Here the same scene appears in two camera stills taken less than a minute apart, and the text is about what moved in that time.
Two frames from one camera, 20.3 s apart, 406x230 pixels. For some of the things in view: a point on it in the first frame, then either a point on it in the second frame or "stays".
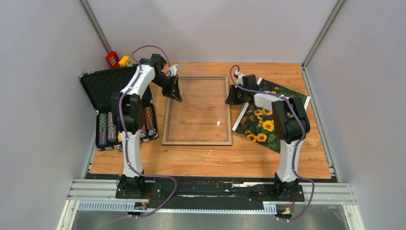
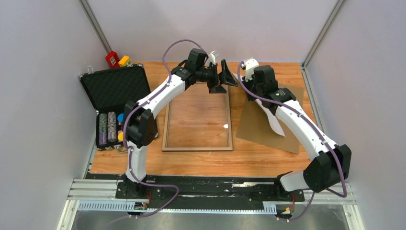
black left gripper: x=174 y=91 -> x=224 y=77
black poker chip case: x=99 y=86 stays
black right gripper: x=231 y=99 -> x=246 y=84
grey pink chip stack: x=112 y=133 stays
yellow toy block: x=124 y=60 stays
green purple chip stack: x=103 y=129 stays
